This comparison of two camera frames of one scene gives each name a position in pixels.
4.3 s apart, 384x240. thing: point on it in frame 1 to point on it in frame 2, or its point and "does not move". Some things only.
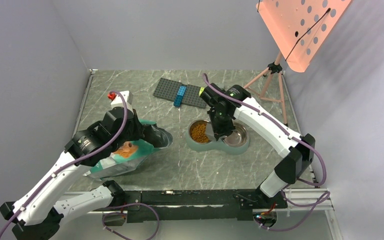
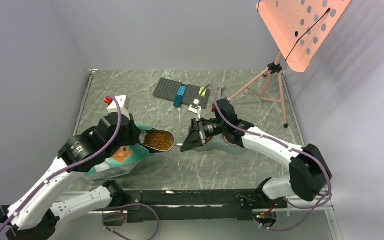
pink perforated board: [300, 28] does not move
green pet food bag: [129, 155] does not move
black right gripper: [218, 130] to [197, 137]
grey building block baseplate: [167, 89] does not move
